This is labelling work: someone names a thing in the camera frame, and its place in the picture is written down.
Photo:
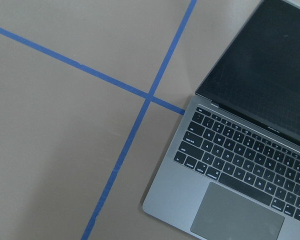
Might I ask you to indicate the grey laptop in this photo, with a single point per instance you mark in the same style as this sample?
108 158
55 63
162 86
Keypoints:
232 169

